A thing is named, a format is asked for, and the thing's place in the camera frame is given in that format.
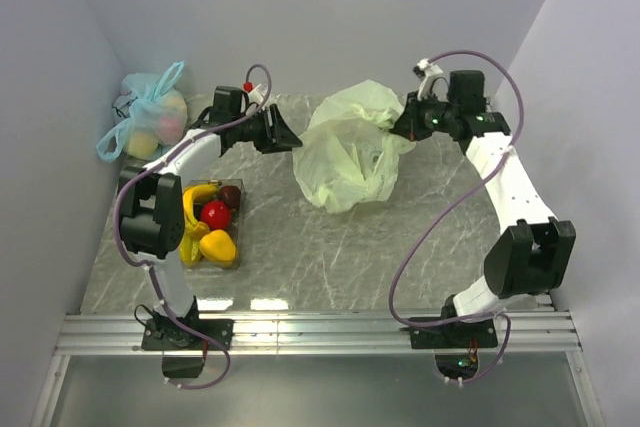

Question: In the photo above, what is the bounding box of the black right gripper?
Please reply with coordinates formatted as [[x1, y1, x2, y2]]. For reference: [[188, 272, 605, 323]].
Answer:
[[389, 90, 457, 143]]

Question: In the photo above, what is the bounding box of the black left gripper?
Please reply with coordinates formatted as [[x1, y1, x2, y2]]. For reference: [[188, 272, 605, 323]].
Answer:
[[233, 104, 303, 154]]

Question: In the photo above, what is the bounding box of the pale green plastic bag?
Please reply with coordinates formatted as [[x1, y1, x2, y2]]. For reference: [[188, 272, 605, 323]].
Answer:
[[293, 80, 415, 214]]

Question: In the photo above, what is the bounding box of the dark red fake fruit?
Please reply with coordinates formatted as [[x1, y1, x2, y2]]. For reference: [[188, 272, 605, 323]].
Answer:
[[218, 185, 242, 211]]

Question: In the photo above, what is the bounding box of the yellow fake banana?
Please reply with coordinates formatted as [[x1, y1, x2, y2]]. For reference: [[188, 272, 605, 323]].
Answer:
[[182, 183, 219, 240]]

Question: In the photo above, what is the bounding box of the red fake apple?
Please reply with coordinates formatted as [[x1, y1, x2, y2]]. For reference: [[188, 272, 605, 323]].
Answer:
[[199, 200, 232, 231]]

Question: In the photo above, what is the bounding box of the yellow fake bell pepper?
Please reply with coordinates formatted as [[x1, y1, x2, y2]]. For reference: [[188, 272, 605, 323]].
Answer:
[[199, 229, 237, 267]]

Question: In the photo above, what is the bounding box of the yellow fake star fruit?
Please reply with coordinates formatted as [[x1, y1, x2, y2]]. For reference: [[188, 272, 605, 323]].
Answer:
[[179, 233, 202, 266]]

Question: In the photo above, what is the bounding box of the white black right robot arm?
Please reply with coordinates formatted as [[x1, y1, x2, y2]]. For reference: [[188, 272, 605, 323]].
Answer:
[[391, 62, 576, 347]]

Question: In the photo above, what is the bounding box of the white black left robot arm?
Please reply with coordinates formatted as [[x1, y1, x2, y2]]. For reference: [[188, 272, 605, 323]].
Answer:
[[114, 87, 302, 349]]

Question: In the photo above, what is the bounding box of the blue plastic bag with fruits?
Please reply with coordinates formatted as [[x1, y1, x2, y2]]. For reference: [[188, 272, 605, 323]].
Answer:
[[96, 62, 188, 163]]

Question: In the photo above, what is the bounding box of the clear plastic tray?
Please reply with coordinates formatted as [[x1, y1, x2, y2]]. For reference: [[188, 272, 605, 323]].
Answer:
[[181, 179, 245, 270]]

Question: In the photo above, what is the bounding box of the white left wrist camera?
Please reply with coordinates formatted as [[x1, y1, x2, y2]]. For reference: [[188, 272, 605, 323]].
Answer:
[[243, 82, 268, 104]]

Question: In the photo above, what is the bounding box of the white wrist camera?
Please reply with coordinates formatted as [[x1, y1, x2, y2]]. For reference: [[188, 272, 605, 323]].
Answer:
[[243, 82, 268, 104], [413, 58, 444, 101]]

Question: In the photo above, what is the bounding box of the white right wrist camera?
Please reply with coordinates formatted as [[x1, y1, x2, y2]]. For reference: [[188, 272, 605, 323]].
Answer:
[[413, 58, 444, 101]]

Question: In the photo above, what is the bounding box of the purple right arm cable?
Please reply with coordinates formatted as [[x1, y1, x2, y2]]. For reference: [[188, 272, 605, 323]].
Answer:
[[388, 49, 526, 384]]

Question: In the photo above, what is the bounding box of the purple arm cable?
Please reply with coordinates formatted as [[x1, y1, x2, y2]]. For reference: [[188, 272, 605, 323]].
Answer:
[[388, 49, 526, 384], [113, 64, 274, 392]]

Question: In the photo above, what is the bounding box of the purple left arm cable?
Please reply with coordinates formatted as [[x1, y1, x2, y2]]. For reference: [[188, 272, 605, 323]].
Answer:
[[113, 64, 274, 392]]

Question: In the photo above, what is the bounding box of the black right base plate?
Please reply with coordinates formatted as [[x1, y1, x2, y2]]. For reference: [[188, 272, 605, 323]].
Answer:
[[404, 319, 498, 350]]

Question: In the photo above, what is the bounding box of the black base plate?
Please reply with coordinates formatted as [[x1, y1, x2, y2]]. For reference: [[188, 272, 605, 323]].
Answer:
[[404, 319, 498, 350], [141, 316, 234, 351]]

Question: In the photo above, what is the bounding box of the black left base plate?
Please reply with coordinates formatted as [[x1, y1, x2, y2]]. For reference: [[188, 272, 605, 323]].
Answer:
[[141, 316, 234, 351]]

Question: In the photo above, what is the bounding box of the aluminium mounting rail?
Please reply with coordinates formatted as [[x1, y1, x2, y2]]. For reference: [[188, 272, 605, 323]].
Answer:
[[29, 310, 606, 427]]

